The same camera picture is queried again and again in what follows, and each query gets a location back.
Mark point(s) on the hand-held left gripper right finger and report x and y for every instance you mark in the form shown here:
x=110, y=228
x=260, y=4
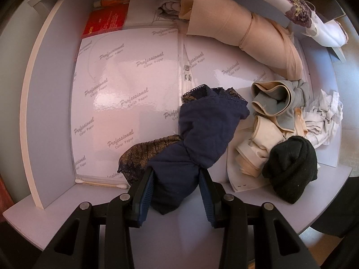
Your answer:
x=209, y=199

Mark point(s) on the orange tube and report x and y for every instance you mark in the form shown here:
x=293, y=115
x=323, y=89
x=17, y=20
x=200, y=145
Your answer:
x=112, y=0

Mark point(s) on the grey underwear beige trim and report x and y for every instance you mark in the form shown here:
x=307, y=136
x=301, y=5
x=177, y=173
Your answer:
x=280, y=101

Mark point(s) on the white paper package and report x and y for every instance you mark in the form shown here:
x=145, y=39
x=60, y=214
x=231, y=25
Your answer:
x=145, y=8

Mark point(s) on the beige stockings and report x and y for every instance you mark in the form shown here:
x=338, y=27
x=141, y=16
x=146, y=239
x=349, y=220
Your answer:
x=252, y=30

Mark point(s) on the black sock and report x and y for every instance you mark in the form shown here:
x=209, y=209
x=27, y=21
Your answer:
x=294, y=168

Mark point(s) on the red booklet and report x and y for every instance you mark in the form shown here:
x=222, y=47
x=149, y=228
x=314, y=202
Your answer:
x=105, y=21

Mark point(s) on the navy lace underwear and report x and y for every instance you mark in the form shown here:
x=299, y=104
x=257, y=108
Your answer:
x=202, y=134

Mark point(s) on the cream underwear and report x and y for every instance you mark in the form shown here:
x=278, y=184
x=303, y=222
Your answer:
x=263, y=143

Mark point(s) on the glossy printed paper sheet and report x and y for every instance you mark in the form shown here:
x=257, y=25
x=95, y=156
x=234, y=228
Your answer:
x=216, y=67
x=120, y=84

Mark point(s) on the grey crumpled cloth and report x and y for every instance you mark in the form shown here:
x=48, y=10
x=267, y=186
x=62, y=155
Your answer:
x=169, y=9

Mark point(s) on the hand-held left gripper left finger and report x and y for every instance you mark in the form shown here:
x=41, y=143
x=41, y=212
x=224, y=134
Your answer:
x=145, y=193

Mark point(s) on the white purple floral cloth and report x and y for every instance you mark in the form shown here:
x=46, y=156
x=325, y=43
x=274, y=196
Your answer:
x=311, y=19

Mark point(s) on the cotton swab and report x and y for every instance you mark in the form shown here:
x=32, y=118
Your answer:
x=98, y=184

